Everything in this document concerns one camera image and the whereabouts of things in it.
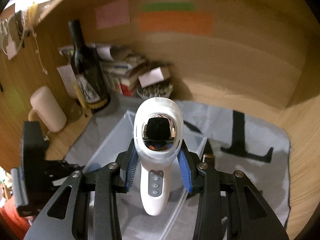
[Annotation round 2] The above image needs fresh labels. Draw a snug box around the white handheld massager device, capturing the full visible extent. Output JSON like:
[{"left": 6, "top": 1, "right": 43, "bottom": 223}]
[{"left": 133, "top": 97, "right": 183, "bottom": 216}]

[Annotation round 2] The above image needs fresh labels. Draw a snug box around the clear plastic storage bin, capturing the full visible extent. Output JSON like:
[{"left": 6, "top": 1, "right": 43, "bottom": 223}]
[{"left": 82, "top": 109, "right": 208, "bottom": 240}]

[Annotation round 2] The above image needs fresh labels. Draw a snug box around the grey mat with black letters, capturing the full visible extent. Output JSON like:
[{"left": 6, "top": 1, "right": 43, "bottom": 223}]
[{"left": 65, "top": 97, "right": 290, "bottom": 239}]

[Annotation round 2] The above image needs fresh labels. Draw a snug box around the white bowl of stones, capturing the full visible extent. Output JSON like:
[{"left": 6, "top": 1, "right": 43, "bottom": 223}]
[{"left": 137, "top": 83, "right": 174, "bottom": 100}]

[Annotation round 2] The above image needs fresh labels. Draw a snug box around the white card on bowl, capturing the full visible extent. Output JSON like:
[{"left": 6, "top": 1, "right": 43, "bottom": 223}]
[{"left": 138, "top": 67, "right": 171, "bottom": 88}]

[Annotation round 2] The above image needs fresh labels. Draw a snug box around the yellow tube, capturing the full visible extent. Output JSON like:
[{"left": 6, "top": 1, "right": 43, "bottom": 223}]
[{"left": 73, "top": 84, "right": 87, "bottom": 117}]

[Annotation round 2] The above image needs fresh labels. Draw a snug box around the pink thermos cup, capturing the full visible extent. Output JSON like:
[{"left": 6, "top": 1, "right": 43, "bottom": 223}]
[{"left": 28, "top": 86, "right": 67, "bottom": 133}]

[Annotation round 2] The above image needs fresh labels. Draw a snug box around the white handwritten paper note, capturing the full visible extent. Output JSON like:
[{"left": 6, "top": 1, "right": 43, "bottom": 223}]
[{"left": 57, "top": 64, "right": 77, "bottom": 99}]

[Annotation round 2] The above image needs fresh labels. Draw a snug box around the dark wine bottle elephant label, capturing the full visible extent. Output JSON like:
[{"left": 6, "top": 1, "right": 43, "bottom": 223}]
[{"left": 68, "top": 19, "right": 111, "bottom": 113}]

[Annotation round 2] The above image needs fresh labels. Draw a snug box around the orange sticky note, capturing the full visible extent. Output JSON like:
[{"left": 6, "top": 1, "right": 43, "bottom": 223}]
[{"left": 139, "top": 11, "right": 214, "bottom": 36}]

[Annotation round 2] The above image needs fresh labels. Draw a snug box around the pink sticky note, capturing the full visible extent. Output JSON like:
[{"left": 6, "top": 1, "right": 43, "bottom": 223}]
[{"left": 95, "top": 0, "right": 130, "bottom": 29}]

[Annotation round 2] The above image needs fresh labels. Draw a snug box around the green sticky note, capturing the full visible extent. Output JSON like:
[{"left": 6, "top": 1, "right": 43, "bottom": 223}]
[{"left": 142, "top": 2, "right": 195, "bottom": 12}]

